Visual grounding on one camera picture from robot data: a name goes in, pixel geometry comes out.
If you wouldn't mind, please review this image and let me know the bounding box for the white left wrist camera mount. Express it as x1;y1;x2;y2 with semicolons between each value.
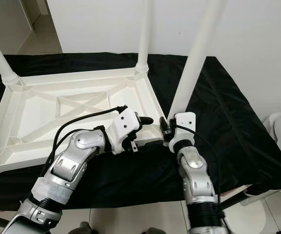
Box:
109;108;142;154

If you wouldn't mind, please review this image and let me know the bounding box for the white plastic children table top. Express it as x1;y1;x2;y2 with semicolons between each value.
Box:
0;67;168;182

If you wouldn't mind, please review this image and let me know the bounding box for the grey robot left leg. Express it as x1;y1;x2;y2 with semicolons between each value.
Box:
70;222;92;234

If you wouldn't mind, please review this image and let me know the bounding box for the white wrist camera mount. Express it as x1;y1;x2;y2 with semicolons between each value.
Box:
109;108;142;154
169;112;197;149

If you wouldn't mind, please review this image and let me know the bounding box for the black cloth table cover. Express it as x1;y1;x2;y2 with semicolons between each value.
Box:
0;53;281;210

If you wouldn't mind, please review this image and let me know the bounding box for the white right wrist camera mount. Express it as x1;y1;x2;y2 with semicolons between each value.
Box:
169;112;197;149

